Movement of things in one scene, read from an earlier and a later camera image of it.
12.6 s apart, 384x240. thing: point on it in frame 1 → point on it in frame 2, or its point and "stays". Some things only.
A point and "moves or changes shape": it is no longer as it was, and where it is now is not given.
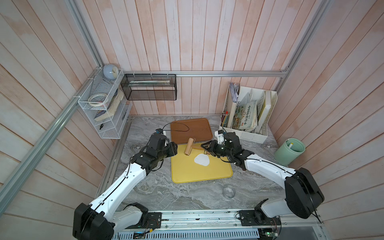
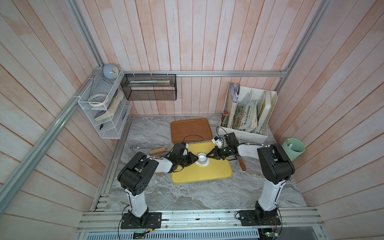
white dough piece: (202, 159) stays
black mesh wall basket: (150, 86) stays
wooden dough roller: (190, 146) moves or changes shape
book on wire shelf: (111, 108) stays
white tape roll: (97, 99) stays
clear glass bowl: (228, 191) → (202, 158)
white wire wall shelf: (104, 97) stays
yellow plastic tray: (198, 166) stays
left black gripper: (172, 150) → (191, 160)
